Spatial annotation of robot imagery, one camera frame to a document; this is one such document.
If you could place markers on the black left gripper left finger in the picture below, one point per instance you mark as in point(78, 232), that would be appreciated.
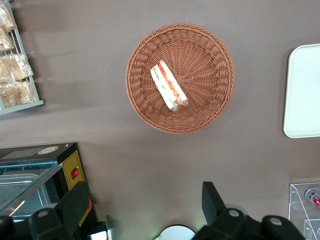
point(65, 212)

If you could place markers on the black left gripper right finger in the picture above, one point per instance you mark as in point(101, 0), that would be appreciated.
point(225, 225)

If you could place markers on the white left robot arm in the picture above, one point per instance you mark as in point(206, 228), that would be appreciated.
point(176, 233)

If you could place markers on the brown wicker basket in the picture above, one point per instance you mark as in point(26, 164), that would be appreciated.
point(205, 75)

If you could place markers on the beige plastic tray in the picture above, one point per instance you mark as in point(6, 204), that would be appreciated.
point(303, 92)

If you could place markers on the small silver box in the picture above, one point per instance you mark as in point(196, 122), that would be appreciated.
point(100, 233)

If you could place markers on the steel food pan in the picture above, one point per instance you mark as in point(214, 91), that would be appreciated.
point(22, 190)

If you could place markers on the black glass food warmer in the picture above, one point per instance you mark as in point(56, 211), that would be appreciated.
point(71, 161)

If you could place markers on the clear acrylic bottle rack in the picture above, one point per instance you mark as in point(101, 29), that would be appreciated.
point(296, 200)

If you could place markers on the red cola bottle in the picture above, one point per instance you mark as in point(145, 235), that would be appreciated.
point(313, 198)

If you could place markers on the clear bag of snacks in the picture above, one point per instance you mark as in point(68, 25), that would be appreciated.
point(13, 67)
point(15, 93)
point(6, 17)

